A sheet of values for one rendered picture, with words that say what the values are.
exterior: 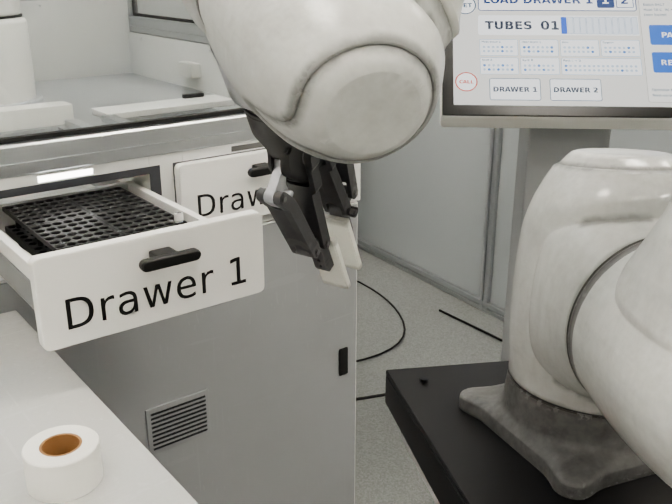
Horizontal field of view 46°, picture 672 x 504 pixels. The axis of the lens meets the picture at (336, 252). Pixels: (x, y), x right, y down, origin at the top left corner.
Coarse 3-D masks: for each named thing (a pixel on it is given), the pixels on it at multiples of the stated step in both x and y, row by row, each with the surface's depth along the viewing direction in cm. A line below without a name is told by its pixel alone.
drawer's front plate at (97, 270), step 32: (192, 224) 96; (224, 224) 98; (256, 224) 101; (32, 256) 86; (64, 256) 87; (96, 256) 89; (128, 256) 91; (224, 256) 100; (256, 256) 103; (32, 288) 87; (64, 288) 88; (96, 288) 90; (128, 288) 93; (192, 288) 98; (224, 288) 101; (256, 288) 104; (64, 320) 89; (96, 320) 91; (128, 320) 94
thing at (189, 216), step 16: (64, 192) 122; (80, 192) 123; (144, 192) 122; (0, 208) 116; (176, 208) 114; (0, 224) 116; (0, 240) 102; (0, 256) 102; (16, 256) 97; (0, 272) 104; (16, 272) 98; (16, 288) 99; (32, 304) 95
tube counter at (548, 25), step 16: (544, 16) 152; (560, 16) 151; (576, 16) 151; (592, 16) 151; (608, 16) 151; (624, 16) 151; (544, 32) 150; (560, 32) 150; (576, 32) 150; (592, 32) 150; (608, 32) 150; (624, 32) 150
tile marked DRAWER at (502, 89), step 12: (492, 84) 147; (504, 84) 147; (516, 84) 147; (528, 84) 147; (540, 84) 147; (492, 96) 146; (504, 96) 146; (516, 96) 146; (528, 96) 146; (540, 96) 146
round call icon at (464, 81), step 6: (456, 72) 148; (462, 72) 148; (468, 72) 148; (474, 72) 148; (456, 78) 148; (462, 78) 148; (468, 78) 148; (474, 78) 148; (456, 84) 148; (462, 84) 148; (468, 84) 147; (474, 84) 147; (456, 90) 147; (462, 90) 147; (468, 90) 147; (474, 90) 147
